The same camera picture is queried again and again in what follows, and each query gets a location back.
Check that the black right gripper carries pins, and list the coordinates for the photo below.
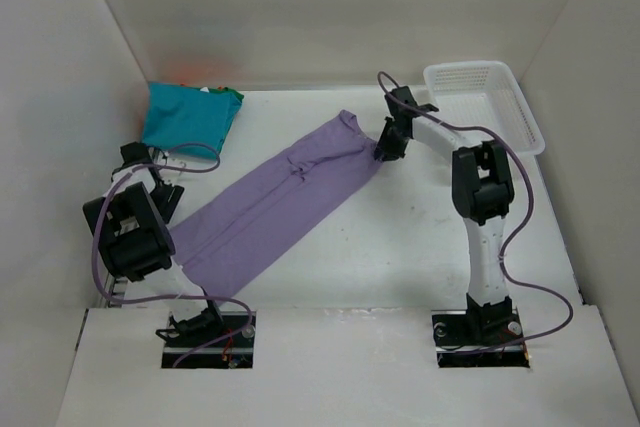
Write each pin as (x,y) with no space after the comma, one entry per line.
(393,153)

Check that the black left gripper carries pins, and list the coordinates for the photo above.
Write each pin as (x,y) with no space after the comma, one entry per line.
(172,193)

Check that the lilac t shirt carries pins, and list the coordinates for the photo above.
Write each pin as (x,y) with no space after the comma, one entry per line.
(231,240)

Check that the teal t shirt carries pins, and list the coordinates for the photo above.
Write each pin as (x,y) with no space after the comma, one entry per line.
(190,120)

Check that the green t shirt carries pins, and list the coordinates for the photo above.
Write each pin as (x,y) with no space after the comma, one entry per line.
(227,90)

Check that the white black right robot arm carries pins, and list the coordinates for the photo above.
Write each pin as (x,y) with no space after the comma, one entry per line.
(482,191)

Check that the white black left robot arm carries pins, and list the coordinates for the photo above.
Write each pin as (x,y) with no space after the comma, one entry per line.
(130,227)

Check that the white plastic basket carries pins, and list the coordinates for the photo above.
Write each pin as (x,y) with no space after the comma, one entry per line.
(485,93)

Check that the aluminium frame rail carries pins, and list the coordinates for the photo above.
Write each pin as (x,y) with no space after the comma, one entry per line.
(116,289)

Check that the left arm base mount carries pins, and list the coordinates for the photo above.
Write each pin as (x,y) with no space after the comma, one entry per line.
(209,339)

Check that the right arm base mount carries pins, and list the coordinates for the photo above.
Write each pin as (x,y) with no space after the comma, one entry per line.
(462,342)

